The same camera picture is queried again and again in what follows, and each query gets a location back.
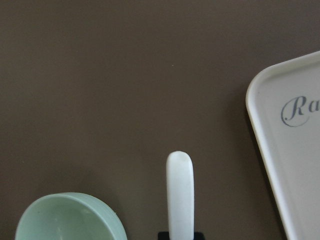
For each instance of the white ceramic spoon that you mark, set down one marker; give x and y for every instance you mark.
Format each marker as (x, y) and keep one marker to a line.
(180, 196)

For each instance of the mint green bowl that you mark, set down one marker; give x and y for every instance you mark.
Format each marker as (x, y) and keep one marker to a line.
(69, 216)

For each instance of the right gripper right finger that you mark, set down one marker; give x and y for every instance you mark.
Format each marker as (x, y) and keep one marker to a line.
(198, 236)

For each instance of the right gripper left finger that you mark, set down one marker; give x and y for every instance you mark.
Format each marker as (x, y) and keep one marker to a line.
(163, 235)

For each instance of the cream rabbit tray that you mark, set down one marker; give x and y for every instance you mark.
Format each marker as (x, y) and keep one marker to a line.
(283, 104)

